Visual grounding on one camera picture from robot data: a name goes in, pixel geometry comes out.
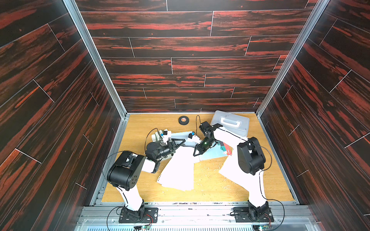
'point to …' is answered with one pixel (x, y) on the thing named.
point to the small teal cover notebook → (220, 149)
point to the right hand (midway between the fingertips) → (197, 153)
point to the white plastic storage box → (236, 124)
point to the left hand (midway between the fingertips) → (186, 146)
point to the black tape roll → (183, 123)
